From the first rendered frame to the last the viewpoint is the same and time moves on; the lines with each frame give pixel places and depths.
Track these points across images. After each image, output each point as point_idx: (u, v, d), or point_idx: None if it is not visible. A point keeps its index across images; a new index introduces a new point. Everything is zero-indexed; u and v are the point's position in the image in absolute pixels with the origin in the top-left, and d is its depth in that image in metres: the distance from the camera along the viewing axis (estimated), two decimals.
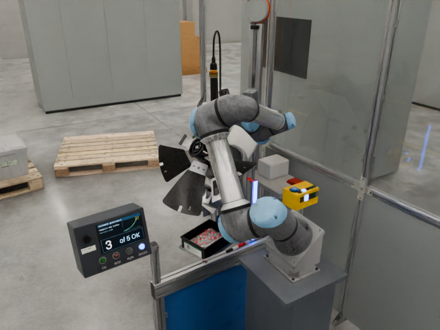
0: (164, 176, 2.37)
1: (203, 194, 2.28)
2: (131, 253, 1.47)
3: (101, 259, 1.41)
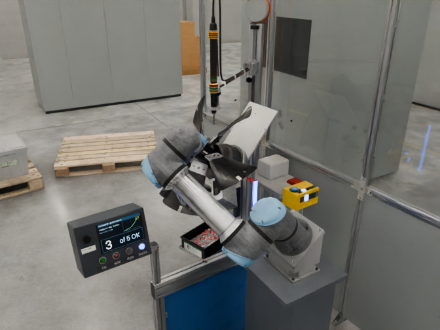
0: (194, 116, 2.43)
1: None
2: (131, 253, 1.47)
3: (101, 259, 1.41)
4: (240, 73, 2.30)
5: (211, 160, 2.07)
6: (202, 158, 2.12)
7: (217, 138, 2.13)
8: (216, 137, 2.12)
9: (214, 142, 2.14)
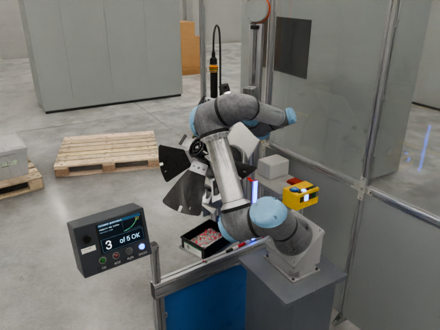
0: None
1: (203, 194, 2.28)
2: (131, 253, 1.47)
3: (101, 259, 1.41)
4: None
5: None
6: (202, 158, 2.12)
7: None
8: None
9: None
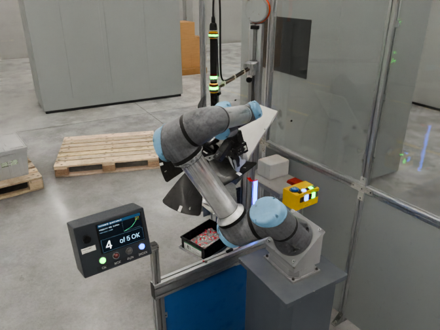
0: None
1: None
2: (131, 253, 1.47)
3: (101, 259, 1.41)
4: (240, 73, 2.30)
5: (211, 160, 2.07)
6: None
7: (217, 138, 2.13)
8: None
9: (214, 142, 2.14)
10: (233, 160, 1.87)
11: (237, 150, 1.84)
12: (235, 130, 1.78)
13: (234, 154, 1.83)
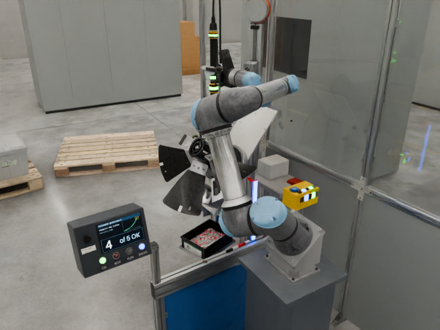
0: None
1: (203, 194, 2.28)
2: (131, 253, 1.47)
3: (101, 259, 1.41)
4: None
5: (191, 169, 2.14)
6: None
7: None
8: (210, 159, 2.07)
9: None
10: (214, 67, 1.86)
11: (219, 74, 1.84)
12: (230, 80, 1.76)
13: (219, 69, 1.83)
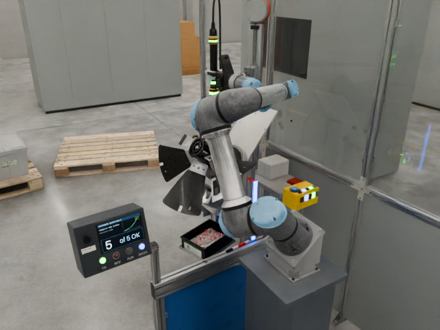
0: None
1: (203, 194, 2.28)
2: (131, 253, 1.47)
3: (101, 259, 1.41)
4: None
5: (191, 169, 2.14)
6: None
7: None
8: (210, 160, 2.07)
9: None
10: (215, 71, 1.88)
11: (219, 78, 1.85)
12: (230, 86, 1.76)
13: (218, 74, 1.84)
